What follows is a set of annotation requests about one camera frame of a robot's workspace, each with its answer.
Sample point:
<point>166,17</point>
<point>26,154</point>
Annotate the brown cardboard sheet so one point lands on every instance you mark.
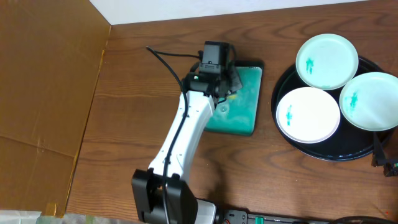
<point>51,55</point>

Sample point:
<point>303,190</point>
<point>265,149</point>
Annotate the far mint green plate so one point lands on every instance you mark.
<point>327,61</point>

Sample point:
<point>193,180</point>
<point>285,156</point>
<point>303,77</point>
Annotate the near mint green plate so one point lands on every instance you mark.
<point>369,101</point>

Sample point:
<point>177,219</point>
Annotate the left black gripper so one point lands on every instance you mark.
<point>232,82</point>

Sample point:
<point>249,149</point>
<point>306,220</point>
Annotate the mint green plate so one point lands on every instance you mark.
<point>369,101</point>
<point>327,61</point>

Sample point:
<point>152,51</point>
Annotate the round black serving tray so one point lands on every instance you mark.
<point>342,124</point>

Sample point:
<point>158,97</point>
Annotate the white plate with green stain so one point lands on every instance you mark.
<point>307,115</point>

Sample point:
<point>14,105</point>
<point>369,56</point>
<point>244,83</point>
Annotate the black tray with green water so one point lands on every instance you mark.
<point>238,116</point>

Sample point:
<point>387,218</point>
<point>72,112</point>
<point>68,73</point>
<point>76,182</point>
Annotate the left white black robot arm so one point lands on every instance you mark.
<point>161,192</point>

